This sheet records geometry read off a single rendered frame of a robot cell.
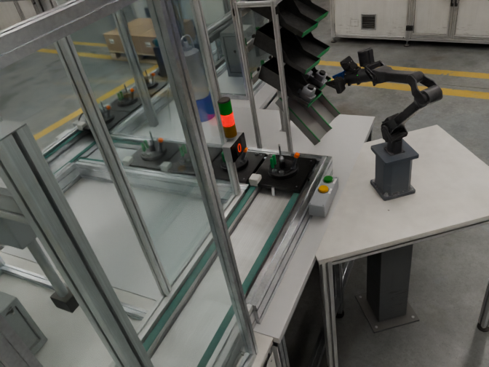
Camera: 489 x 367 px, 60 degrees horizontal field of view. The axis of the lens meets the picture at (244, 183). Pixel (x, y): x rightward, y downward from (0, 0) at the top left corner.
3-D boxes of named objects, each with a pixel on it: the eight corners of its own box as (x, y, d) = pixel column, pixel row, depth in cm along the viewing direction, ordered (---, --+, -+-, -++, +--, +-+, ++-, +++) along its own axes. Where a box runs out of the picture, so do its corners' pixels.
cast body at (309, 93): (314, 100, 198) (319, 88, 193) (308, 103, 195) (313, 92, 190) (300, 90, 201) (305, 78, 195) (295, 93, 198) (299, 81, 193)
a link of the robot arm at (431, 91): (446, 95, 147) (436, 79, 148) (431, 102, 145) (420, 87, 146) (398, 132, 177) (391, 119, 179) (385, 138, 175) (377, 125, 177)
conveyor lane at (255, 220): (317, 178, 205) (316, 160, 199) (244, 319, 147) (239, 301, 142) (263, 170, 217) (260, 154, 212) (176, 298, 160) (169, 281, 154)
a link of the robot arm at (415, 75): (442, 97, 150) (440, 67, 145) (425, 105, 147) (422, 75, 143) (385, 89, 175) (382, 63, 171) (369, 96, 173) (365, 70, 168)
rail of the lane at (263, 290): (332, 173, 206) (332, 154, 200) (260, 324, 145) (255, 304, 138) (321, 172, 208) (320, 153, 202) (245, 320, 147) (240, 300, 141)
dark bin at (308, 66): (319, 63, 192) (324, 49, 187) (305, 75, 185) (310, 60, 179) (268, 34, 199) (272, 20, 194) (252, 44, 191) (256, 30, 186)
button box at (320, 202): (338, 187, 190) (338, 176, 187) (324, 218, 176) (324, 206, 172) (323, 185, 193) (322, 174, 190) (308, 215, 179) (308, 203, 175)
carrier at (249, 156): (266, 156, 211) (263, 135, 204) (247, 185, 194) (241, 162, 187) (224, 151, 221) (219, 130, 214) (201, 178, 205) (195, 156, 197)
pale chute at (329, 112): (335, 117, 223) (340, 113, 219) (323, 129, 215) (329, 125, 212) (298, 78, 222) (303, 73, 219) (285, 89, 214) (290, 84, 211)
